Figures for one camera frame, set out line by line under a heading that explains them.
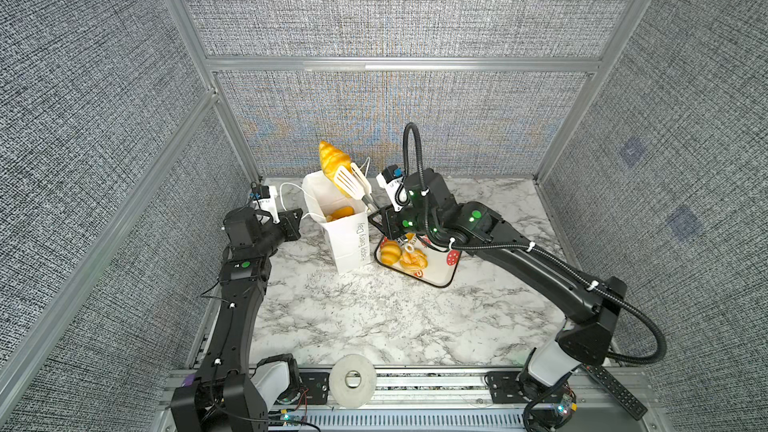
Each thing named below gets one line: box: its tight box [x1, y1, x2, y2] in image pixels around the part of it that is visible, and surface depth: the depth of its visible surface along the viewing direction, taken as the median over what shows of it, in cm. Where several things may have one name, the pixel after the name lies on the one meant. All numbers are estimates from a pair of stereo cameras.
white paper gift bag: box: [302, 170, 371, 274], surface depth 82 cm
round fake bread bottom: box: [400, 249, 428, 272], surface depth 94 cm
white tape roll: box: [329, 354, 377, 408], surface depth 76 cm
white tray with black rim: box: [374, 238, 463, 288], surface depth 94 cm
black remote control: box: [581, 364, 648, 421], surface depth 73 cm
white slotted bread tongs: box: [334, 162, 381, 213], surface depth 69 cm
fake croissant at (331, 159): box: [319, 141, 352, 197], surface depth 70 cm
